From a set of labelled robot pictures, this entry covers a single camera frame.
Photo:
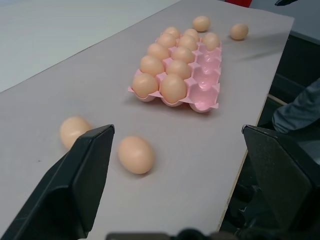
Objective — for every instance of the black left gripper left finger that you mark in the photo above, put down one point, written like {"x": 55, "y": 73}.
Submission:
{"x": 75, "y": 180}

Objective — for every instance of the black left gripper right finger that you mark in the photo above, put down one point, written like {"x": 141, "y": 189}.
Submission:
{"x": 280, "y": 180}

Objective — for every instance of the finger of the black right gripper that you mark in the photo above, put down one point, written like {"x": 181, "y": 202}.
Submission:
{"x": 285, "y": 2}

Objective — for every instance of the pink plastic egg tray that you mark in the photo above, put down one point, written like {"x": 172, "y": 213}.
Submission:
{"x": 205, "y": 82}

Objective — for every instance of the red object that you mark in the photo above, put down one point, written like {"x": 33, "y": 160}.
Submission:
{"x": 246, "y": 2}

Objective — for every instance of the beige egg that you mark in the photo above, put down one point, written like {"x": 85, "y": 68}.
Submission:
{"x": 178, "y": 68}
{"x": 166, "y": 40}
{"x": 136, "y": 154}
{"x": 145, "y": 85}
{"x": 75, "y": 131}
{"x": 191, "y": 33}
{"x": 188, "y": 42}
{"x": 173, "y": 88}
{"x": 183, "y": 54}
{"x": 152, "y": 65}
{"x": 211, "y": 41}
{"x": 201, "y": 23}
{"x": 171, "y": 32}
{"x": 239, "y": 31}
{"x": 158, "y": 51}

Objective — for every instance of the person's grey sleeve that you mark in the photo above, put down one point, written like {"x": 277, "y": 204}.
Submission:
{"x": 298, "y": 110}

